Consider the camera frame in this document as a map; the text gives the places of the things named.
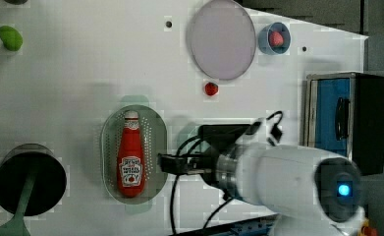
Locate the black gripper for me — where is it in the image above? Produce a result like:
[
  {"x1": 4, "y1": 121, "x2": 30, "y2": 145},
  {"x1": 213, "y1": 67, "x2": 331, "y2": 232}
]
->
[{"x1": 158, "y1": 147, "x2": 220, "y2": 184}]

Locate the red ketchup bottle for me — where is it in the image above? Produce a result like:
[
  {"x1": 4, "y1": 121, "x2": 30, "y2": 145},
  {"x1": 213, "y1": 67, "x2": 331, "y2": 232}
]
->
[{"x1": 117, "y1": 110, "x2": 145, "y2": 198}]

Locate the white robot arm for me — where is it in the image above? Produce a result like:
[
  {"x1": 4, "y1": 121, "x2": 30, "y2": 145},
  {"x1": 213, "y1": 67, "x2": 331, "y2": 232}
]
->
[{"x1": 158, "y1": 143, "x2": 364, "y2": 236}]

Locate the green oval strainer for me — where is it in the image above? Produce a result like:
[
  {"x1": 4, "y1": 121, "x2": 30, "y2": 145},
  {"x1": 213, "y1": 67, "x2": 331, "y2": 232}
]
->
[{"x1": 100, "y1": 105, "x2": 167, "y2": 205}]

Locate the red strawberry on table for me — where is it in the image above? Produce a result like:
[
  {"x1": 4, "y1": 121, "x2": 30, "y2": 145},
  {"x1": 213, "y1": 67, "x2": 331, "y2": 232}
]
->
[{"x1": 204, "y1": 83, "x2": 219, "y2": 96}]

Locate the grey round plate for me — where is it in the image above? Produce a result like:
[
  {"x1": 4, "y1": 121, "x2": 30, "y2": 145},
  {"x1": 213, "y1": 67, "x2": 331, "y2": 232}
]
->
[{"x1": 187, "y1": 0, "x2": 256, "y2": 80}]

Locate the blue small bowl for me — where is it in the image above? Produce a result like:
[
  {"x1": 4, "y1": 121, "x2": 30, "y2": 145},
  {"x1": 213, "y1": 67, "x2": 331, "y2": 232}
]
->
[{"x1": 258, "y1": 22, "x2": 291, "y2": 55}]

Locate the strawberry in bowl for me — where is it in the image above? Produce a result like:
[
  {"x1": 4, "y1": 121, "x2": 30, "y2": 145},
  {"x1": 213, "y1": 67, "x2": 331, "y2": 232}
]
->
[{"x1": 268, "y1": 31, "x2": 284, "y2": 47}]

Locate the black toaster oven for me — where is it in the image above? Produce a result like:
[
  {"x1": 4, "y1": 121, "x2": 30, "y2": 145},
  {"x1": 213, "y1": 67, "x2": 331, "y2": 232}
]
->
[{"x1": 302, "y1": 72, "x2": 384, "y2": 176}]

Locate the black cylindrical pot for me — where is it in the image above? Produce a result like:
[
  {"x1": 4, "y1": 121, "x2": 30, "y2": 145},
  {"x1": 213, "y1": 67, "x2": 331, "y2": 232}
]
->
[{"x1": 0, "y1": 143, "x2": 68, "y2": 217}]

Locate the green spatula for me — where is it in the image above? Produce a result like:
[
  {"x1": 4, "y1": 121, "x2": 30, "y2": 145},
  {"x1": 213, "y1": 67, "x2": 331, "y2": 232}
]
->
[{"x1": 0, "y1": 172, "x2": 36, "y2": 236}]

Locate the green lime toy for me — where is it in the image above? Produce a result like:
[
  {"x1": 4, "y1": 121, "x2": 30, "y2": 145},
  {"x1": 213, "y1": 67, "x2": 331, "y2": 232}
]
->
[{"x1": 0, "y1": 26, "x2": 24, "y2": 51}]

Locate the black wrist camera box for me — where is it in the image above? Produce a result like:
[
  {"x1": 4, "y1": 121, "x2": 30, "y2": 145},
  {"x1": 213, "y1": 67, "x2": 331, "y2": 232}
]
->
[{"x1": 197, "y1": 122, "x2": 261, "y2": 150}]

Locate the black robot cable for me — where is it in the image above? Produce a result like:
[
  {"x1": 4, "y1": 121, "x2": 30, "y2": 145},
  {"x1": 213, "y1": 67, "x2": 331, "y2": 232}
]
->
[{"x1": 169, "y1": 134, "x2": 237, "y2": 236}]

